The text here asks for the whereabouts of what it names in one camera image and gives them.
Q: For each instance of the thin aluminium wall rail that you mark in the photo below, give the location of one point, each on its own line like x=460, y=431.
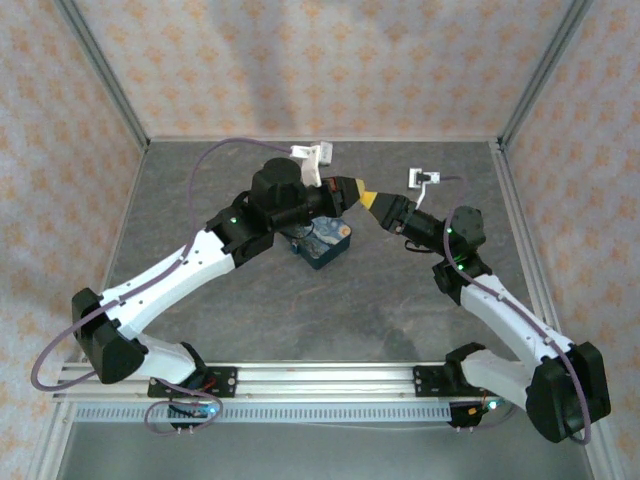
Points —
x=325, y=138

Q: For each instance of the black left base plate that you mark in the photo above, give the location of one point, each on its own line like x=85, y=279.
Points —
x=225, y=382

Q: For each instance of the small blue padlock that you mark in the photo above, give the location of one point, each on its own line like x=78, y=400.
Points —
x=295, y=248

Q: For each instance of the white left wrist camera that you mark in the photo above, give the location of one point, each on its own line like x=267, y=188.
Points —
x=312, y=160

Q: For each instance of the starry night painted box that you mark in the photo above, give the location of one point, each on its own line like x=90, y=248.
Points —
x=325, y=245

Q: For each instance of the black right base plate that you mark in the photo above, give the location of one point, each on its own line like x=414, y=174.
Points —
x=425, y=382

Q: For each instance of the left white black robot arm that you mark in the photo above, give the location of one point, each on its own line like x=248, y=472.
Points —
x=165, y=285

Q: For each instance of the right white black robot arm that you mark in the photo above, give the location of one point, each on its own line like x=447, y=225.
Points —
x=505, y=310

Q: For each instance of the aluminium frame post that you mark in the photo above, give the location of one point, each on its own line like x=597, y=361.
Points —
x=100, y=70
x=545, y=65

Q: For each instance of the thin aluminium side rail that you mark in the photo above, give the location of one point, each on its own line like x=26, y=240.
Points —
x=129, y=200

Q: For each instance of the small circuit board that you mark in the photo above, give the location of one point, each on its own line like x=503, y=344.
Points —
x=487, y=406
x=202, y=411

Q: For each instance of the wide aluminium side rail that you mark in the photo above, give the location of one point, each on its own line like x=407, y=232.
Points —
x=515, y=210

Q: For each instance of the aluminium frame leg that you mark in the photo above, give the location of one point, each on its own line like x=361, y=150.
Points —
x=55, y=440
x=607, y=450

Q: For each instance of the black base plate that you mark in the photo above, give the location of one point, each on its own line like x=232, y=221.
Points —
x=425, y=382
x=225, y=382

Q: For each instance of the aluminium table edge rail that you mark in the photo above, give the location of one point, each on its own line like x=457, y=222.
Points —
x=325, y=380

